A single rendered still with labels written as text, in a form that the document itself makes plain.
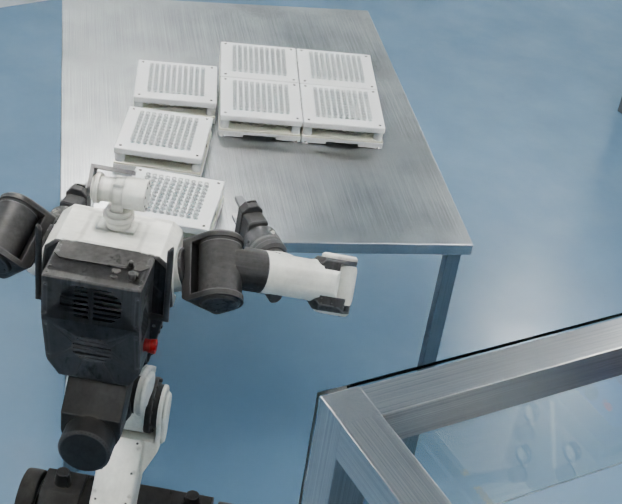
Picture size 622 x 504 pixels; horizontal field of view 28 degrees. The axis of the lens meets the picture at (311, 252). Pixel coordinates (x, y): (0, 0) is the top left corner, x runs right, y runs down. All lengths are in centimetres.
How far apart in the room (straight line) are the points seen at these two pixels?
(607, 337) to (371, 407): 40
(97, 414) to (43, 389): 140
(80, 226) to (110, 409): 40
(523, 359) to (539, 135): 420
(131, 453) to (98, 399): 52
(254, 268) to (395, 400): 97
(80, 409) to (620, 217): 323
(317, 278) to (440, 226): 92
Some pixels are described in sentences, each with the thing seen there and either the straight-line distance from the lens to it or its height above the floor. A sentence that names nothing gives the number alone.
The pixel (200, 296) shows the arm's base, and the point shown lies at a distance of 251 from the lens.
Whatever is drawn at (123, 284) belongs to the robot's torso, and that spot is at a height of 125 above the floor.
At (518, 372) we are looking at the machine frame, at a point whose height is 164.
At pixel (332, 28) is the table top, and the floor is 86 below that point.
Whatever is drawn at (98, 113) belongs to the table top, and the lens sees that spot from 380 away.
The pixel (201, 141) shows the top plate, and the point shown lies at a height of 93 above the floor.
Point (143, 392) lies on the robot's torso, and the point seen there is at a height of 85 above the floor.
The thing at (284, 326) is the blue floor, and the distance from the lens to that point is 440.
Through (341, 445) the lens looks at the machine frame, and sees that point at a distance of 160.
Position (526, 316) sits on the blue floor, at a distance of 469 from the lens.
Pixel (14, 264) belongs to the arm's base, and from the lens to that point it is 259.
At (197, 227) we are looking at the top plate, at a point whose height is 93.
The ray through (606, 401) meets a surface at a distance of 202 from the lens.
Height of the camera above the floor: 270
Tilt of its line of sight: 34 degrees down
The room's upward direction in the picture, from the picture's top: 9 degrees clockwise
